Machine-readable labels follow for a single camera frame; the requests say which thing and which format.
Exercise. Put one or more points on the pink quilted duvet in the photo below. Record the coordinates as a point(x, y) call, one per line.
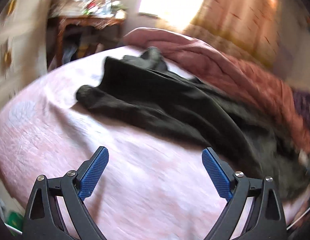
point(240, 79)

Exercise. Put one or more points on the purple fluffy garment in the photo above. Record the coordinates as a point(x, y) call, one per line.
point(302, 104)

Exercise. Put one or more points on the green bag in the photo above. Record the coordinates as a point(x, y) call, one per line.
point(15, 220)

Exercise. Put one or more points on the desk clutter pile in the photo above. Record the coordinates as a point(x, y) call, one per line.
point(87, 8)

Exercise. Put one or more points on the white wardrobe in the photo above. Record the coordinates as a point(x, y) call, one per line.
point(22, 45)

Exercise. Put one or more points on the pink bed sheet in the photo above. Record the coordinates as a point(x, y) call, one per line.
point(153, 187)

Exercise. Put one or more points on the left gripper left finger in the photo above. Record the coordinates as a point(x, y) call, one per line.
point(43, 218)

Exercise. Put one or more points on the dark grey jeans pant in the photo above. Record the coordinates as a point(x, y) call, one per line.
point(142, 92)

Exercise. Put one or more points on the tree print curtain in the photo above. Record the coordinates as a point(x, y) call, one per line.
point(253, 30)

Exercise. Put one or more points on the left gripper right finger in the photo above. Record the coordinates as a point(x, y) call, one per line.
point(266, 218)

